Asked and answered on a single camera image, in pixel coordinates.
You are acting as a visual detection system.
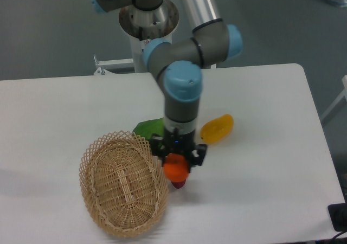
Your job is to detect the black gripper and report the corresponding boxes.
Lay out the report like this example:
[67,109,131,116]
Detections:
[151,128,208,173]

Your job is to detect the orange fruit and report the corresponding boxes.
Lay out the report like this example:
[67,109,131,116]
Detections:
[163,153,189,182]

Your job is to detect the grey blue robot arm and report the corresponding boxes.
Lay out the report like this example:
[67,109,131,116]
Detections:
[91,0,243,168]

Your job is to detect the woven wicker basket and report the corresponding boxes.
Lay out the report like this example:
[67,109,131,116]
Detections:
[79,131,169,237]

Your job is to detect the purple sweet potato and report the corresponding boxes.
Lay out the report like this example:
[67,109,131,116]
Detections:
[171,180,186,189]

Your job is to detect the green bok choy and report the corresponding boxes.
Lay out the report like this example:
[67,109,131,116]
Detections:
[132,118,164,143]

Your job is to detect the yellow mango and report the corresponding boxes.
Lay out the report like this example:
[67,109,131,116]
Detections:
[200,114,234,144]

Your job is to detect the black device at table corner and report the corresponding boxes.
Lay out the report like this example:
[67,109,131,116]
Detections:
[327,203,346,232]

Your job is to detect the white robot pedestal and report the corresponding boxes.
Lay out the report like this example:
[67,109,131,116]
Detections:
[129,36,151,73]

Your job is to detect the white left base bracket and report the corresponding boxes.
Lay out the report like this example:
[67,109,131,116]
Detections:
[93,54,134,75]

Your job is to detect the white frame at right edge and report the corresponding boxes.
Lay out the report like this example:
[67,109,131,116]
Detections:
[320,75,346,126]

